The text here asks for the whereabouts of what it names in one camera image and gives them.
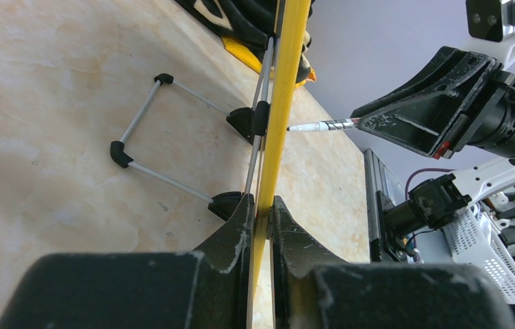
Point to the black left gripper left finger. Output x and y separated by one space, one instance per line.
206 287

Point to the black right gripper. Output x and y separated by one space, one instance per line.
459 98

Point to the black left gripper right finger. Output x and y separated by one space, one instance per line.
314 288

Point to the white marker pen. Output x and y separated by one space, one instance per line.
325 126

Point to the yellow framed whiteboard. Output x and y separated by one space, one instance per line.
290 29

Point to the yellow cloth under blanket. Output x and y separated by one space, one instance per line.
306 74

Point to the black floral blanket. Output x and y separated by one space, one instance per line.
251 23

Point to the metal whiteboard stand frame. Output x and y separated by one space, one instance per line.
177 155

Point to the aluminium frame rail right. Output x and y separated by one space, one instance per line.
383 192

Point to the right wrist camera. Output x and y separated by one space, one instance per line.
491 29

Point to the white perforated cable tray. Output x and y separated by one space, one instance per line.
472 241

